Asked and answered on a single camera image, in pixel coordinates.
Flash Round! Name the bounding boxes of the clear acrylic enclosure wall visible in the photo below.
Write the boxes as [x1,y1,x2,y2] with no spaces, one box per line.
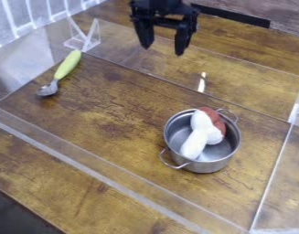
[0,109,299,234]

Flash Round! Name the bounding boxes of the black strip on table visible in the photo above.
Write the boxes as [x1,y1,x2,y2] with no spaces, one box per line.
[193,0,272,28]

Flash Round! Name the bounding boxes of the clear acrylic triangular stand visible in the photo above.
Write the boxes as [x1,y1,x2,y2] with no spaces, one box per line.
[65,17,102,52]

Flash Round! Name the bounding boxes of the white plush mushroom red cap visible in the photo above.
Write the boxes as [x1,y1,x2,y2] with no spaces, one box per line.
[179,107,226,160]

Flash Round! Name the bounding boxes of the silver metal pot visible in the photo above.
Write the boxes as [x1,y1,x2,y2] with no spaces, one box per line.
[159,109,241,174]

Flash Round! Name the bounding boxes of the yellow-green handled metal spoon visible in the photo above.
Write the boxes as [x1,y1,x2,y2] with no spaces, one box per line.
[36,49,82,97]

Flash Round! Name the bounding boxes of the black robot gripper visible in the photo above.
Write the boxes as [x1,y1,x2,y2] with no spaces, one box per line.
[130,0,199,56]

